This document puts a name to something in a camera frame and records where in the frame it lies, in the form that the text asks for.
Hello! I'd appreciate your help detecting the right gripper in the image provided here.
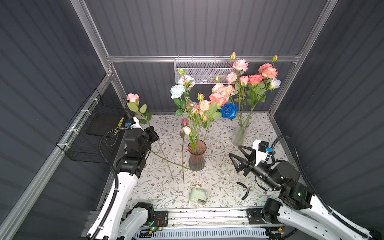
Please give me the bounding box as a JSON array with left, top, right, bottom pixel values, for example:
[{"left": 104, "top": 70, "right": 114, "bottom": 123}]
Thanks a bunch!
[{"left": 228, "top": 143, "right": 279, "bottom": 192}]

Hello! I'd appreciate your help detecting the clear frosted glass vase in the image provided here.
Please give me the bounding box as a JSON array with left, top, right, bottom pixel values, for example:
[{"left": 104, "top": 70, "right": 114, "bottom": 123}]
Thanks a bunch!
[{"left": 231, "top": 123, "right": 250, "bottom": 147}]

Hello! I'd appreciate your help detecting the small pink rose stem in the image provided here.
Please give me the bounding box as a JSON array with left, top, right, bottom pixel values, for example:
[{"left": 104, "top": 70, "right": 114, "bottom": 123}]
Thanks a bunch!
[{"left": 127, "top": 93, "right": 175, "bottom": 180}]

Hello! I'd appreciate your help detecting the magenta rosebud stem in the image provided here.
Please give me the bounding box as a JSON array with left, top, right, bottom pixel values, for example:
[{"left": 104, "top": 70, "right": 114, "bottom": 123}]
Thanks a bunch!
[{"left": 180, "top": 119, "right": 189, "bottom": 183}]

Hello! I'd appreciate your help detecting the pink tulip bud stem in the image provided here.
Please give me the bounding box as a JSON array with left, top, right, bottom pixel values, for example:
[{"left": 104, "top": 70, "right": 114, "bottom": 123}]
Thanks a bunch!
[{"left": 183, "top": 126, "right": 196, "bottom": 151}]

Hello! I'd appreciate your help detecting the mint white peony spray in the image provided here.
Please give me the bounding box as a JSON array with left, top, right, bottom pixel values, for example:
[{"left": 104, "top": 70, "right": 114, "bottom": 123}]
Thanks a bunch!
[{"left": 170, "top": 68, "right": 200, "bottom": 151}]

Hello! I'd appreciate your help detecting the dark red glass vase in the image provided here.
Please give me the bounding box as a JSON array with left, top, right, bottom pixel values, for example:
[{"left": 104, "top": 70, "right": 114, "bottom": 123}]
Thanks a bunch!
[{"left": 188, "top": 140, "right": 207, "bottom": 172}]

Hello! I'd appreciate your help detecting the small pink rose spray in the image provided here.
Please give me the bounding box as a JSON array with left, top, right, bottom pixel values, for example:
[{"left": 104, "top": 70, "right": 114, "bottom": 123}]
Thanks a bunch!
[{"left": 191, "top": 93, "right": 211, "bottom": 153}]

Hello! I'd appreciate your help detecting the salmon rose stem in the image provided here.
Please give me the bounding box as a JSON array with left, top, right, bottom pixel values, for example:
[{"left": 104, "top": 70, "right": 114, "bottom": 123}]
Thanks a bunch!
[{"left": 199, "top": 94, "right": 229, "bottom": 142}]

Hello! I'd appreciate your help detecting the cream rose stem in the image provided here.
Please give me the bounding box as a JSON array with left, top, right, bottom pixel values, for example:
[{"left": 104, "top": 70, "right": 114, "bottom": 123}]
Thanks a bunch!
[{"left": 212, "top": 83, "right": 236, "bottom": 98}]

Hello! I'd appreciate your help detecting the cream white flower spray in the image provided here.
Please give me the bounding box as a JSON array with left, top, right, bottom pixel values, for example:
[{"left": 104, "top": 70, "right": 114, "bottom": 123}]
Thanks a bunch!
[{"left": 209, "top": 82, "right": 240, "bottom": 121}]

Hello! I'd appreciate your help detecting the white blue rose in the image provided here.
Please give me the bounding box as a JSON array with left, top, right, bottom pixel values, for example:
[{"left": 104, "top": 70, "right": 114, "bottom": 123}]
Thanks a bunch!
[{"left": 269, "top": 79, "right": 281, "bottom": 91}]

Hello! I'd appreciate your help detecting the orange pink peony spray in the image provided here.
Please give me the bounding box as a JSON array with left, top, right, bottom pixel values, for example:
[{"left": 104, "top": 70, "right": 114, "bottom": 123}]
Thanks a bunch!
[{"left": 246, "top": 55, "right": 281, "bottom": 124}]

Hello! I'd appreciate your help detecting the coral red rose stem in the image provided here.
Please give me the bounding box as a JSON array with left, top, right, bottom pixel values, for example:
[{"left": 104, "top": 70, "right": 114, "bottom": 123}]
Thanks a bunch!
[{"left": 239, "top": 75, "right": 267, "bottom": 124}]

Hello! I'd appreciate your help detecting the pink peony flower spray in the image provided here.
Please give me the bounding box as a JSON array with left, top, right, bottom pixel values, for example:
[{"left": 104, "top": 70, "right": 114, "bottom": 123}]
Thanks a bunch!
[{"left": 226, "top": 52, "right": 249, "bottom": 114}]

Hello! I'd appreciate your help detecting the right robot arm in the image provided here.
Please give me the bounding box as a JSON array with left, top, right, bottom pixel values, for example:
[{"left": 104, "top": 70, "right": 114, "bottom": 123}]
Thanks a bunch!
[{"left": 229, "top": 145, "right": 383, "bottom": 240}]

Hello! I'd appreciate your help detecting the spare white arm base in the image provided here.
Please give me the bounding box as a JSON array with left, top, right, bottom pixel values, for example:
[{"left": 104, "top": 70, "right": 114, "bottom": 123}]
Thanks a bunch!
[{"left": 117, "top": 203, "right": 154, "bottom": 240}]

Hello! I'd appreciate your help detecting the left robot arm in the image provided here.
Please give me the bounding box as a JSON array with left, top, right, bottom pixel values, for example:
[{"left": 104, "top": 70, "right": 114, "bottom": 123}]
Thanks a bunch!
[{"left": 86, "top": 124, "right": 159, "bottom": 240}]

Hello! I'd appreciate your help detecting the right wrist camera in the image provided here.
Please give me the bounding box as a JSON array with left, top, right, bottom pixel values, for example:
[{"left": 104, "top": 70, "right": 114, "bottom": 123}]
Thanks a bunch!
[{"left": 252, "top": 140, "right": 275, "bottom": 165}]

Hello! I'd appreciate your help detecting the black wire wall basket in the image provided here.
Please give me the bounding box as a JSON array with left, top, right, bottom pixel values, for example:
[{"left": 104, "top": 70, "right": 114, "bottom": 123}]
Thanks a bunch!
[{"left": 57, "top": 87, "right": 131, "bottom": 164}]

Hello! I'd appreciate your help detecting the aluminium front rail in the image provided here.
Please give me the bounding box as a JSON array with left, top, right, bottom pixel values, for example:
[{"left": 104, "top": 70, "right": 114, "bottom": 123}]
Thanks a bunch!
[{"left": 86, "top": 205, "right": 289, "bottom": 232}]

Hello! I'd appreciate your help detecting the white wire wall basket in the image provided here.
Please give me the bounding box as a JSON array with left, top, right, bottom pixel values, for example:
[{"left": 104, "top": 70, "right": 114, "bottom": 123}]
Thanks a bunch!
[{"left": 173, "top": 57, "right": 235, "bottom": 85}]

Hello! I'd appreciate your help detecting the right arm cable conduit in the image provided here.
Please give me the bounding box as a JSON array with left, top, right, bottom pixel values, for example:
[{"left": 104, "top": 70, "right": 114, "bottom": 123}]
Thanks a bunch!
[{"left": 269, "top": 134, "right": 376, "bottom": 240}]

